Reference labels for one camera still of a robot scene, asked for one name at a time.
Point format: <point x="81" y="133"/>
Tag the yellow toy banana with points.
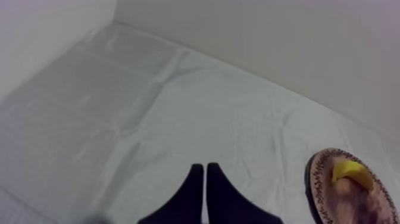
<point x="354" y="173"/>

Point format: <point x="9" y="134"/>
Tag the round wooden board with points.
<point x="347" y="200"/>

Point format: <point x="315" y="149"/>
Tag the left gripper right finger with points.
<point x="228" y="203"/>

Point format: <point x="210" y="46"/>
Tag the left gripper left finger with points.
<point x="184" y="203"/>

